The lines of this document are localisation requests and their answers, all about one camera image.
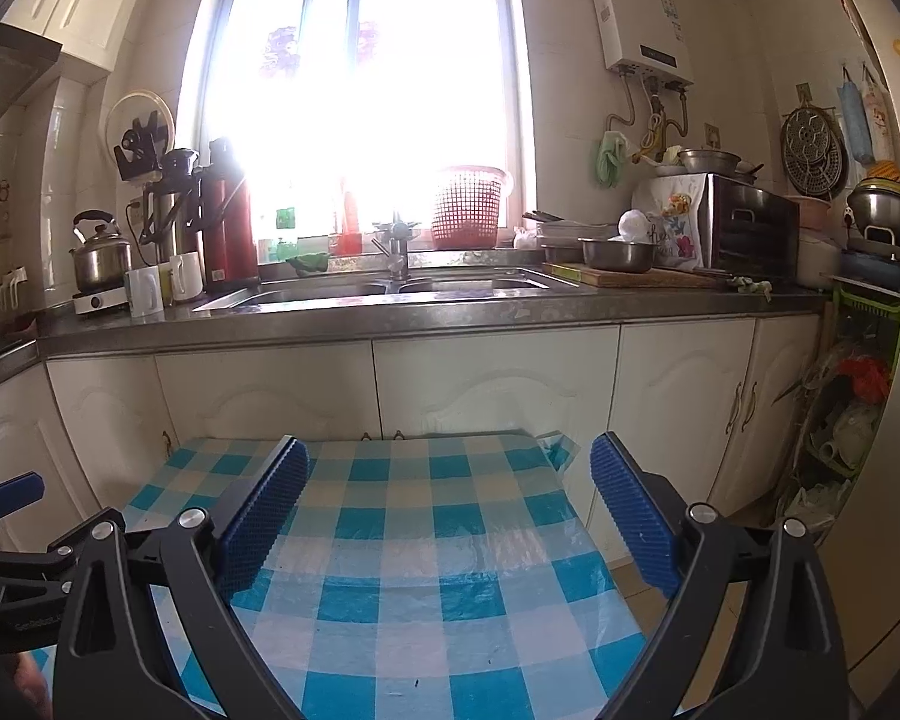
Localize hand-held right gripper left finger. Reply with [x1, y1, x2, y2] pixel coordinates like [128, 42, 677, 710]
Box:
[52, 433, 312, 720]

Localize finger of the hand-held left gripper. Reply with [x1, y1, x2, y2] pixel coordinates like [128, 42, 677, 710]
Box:
[0, 471, 46, 545]
[0, 525, 92, 593]

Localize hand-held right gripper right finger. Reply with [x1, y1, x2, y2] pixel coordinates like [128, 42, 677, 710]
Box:
[589, 430, 848, 720]

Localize person's left hand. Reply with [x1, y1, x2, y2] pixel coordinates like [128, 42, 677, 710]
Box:
[13, 651, 53, 720]

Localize gas stove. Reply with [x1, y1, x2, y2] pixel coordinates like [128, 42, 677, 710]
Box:
[0, 337, 38, 376]

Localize blue checkered tablecloth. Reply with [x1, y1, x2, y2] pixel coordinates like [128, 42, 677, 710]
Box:
[34, 431, 650, 720]

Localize beige plastic holder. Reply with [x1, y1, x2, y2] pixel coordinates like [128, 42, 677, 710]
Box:
[0, 266, 29, 312]

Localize white induction cooker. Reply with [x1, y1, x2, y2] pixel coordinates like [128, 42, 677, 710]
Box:
[73, 286, 132, 316]

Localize steel sink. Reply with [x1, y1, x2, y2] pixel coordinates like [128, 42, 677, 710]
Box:
[191, 266, 597, 312]

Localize plain white mug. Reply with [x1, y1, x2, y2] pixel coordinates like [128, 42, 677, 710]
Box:
[124, 266, 164, 318]

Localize wooden cutting board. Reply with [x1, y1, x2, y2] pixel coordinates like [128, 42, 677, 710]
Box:
[544, 261, 728, 290]

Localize steel kettle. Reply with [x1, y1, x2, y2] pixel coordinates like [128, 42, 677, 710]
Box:
[70, 210, 134, 293]

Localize white mug green print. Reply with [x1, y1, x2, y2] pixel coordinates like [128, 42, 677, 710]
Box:
[166, 251, 205, 305]

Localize red plastic bag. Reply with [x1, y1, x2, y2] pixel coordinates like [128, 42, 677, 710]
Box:
[840, 356, 892, 402]

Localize red thermos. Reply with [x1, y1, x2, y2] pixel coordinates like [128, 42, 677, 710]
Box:
[199, 139, 260, 286]

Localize steel faucet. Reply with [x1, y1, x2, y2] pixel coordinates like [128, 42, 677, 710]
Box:
[370, 210, 421, 282]

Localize white floral cloth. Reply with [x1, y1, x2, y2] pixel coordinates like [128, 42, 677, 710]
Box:
[630, 174, 713, 271]

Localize green bottle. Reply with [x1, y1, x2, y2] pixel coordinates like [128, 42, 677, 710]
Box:
[274, 206, 299, 260]

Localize red bottle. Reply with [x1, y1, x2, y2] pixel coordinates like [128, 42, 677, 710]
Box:
[337, 180, 362, 256]

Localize black toaster oven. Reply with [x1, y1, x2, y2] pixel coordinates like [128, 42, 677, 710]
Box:
[701, 172, 803, 278]

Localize silver thermos pot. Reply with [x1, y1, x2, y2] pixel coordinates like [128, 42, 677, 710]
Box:
[141, 148, 205, 271]

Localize green storage rack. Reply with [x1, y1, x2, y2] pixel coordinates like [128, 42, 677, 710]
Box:
[784, 277, 900, 541]

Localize blue pot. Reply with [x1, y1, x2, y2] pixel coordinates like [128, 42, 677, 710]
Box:
[840, 247, 900, 286]

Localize red plastic basket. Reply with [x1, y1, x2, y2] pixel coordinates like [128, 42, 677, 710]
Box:
[430, 163, 512, 250]

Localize pink basin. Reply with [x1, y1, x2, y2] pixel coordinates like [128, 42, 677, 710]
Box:
[784, 195, 833, 233]

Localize green rubber glove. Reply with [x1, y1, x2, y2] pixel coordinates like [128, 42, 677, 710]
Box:
[595, 131, 627, 188]

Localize steel basin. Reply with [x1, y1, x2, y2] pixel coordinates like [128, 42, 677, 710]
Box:
[679, 148, 743, 175]

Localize black lid rack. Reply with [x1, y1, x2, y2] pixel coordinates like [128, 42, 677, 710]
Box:
[114, 111, 167, 182]

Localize large steel bowl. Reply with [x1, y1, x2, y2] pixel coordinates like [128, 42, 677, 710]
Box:
[847, 180, 900, 230]

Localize glass pot lid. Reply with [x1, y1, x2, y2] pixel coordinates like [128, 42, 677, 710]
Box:
[105, 90, 175, 166]

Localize round steamer rack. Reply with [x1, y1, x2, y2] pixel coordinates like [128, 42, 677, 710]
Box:
[781, 105, 848, 197]

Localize water heater pipes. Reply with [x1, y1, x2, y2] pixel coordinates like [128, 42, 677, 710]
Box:
[606, 71, 691, 158]

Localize range hood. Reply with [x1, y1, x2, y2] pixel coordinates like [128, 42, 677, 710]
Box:
[0, 22, 65, 136]

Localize kitchen window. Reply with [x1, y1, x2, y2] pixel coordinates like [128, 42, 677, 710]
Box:
[180, 0, 533, 256]

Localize blue hanging cloth bag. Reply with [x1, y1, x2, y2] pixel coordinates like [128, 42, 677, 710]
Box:
[836, 79, 875, 164]

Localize white hanging cloth bag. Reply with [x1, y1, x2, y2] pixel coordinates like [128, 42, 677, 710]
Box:
[862, 67, 895, 158]

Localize white water heater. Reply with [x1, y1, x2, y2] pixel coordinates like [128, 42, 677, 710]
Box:
[586, 0, 695, 87]

